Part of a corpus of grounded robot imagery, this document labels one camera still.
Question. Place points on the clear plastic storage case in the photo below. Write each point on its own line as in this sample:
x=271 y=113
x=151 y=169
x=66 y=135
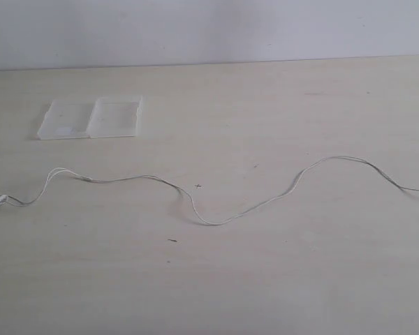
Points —
x=102 y=117

